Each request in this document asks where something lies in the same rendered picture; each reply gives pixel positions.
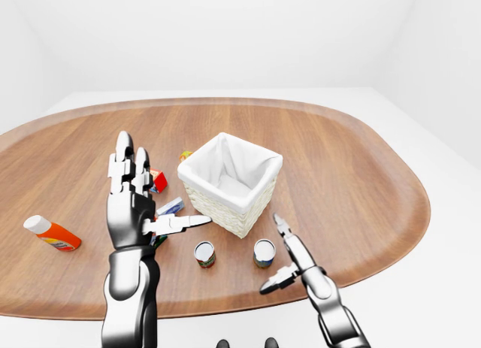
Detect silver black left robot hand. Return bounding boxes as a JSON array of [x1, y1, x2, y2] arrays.
[[106, 130, 213, 252]]

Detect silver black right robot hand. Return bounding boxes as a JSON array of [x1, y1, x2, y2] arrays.
[[259, 212, 327, 296]]

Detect red labelled soup tin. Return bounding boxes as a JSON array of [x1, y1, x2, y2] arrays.
[[193, 241, 216, 270]]

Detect white woven lined basket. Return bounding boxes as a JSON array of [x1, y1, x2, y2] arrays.
[[177, 132, 284, 240]]

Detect blue green labelled tin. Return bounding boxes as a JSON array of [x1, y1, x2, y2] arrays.
[[253, 238, 277, 270]]

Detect blue white printed box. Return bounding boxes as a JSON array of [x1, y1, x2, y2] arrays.
[[155, 196, 186, 217]]

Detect red printed food box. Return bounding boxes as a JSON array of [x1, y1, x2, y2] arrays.
[[149, 168, 168, 195]]

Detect orange bottle with white cap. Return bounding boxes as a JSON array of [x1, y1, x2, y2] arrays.
[[23, 214, 83, 253]]

